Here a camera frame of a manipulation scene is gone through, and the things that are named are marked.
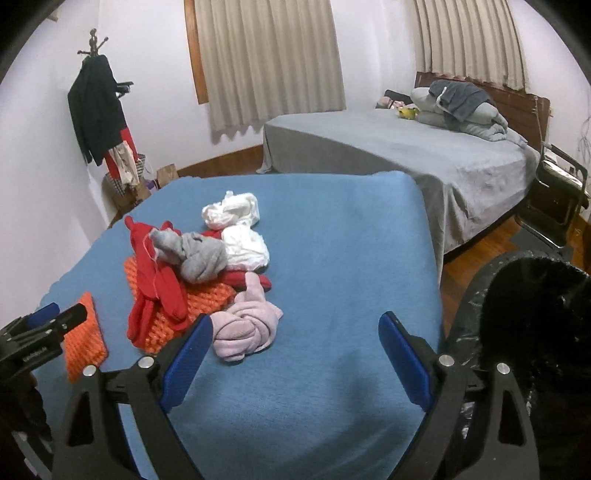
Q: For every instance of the checkered basket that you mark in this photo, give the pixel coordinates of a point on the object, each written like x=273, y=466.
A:
x=126, y=197

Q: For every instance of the dark grey garment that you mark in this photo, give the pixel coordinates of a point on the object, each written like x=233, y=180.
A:
x=459, y=100

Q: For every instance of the beige curtain right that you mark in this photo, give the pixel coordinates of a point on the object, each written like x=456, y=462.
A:
x=475, y=39

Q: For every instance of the small orange knitted cloth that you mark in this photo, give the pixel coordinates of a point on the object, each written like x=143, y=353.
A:
x=84, y=345

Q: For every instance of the grey pillow pile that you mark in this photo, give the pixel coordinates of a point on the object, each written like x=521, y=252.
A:
x=486, y=122

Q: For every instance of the wooden headboard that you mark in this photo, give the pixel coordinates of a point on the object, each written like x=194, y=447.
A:
x=527, y=114

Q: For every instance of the coat rack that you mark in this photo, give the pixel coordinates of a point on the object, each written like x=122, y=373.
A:
x=93, y=51

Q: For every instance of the beige curtain left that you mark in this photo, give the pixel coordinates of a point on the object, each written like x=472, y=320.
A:
x=263, y=59

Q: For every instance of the large orange knitted cloth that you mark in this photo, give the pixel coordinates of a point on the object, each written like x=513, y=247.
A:
x=201, y=299

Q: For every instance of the black hanging coat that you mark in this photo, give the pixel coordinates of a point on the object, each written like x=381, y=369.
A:
x=95, y=109

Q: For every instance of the pink items on bed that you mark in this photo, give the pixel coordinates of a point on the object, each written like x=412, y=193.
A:
x=393, y=100

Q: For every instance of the yellow toy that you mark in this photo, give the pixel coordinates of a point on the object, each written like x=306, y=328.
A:
x=408, y=113

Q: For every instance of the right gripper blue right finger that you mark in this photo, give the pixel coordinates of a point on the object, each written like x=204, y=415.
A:
x=412, y=359

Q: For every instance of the white cloth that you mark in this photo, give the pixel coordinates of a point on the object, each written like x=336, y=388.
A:
x=233, y=209
x=246, y=250

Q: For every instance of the grey floor mat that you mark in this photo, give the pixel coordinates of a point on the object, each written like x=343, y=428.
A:
x=524, y=239

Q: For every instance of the pink knotted cloth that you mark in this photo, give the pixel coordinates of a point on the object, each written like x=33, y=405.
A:
x=248, y=326

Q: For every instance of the red hanging garment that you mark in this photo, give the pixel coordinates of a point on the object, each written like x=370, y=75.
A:
x=126, y=136

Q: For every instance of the grey knotted cloth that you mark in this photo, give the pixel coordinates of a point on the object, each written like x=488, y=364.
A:
x=197, y=258

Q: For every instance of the black trash bin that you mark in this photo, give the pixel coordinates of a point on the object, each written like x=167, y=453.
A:
x=531, y=310

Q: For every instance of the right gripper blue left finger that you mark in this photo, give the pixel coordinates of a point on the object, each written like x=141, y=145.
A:
x=179, y=361

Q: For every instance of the brown paper bag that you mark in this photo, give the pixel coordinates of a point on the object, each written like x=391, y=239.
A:
x=165, y=175

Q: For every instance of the red glove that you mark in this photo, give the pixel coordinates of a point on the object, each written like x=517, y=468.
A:
x=158, y=287

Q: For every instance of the blue blanket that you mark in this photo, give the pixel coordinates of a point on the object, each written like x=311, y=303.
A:
x=322, y=402

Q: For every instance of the beige curtain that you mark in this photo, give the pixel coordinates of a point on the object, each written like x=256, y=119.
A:
x=475, y=39
x=263, y=59

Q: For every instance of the grey bed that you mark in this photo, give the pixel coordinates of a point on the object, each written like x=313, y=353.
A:
x=467, y=183

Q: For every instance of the white tote bag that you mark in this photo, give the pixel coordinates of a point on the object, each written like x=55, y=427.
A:
x=125, y=163

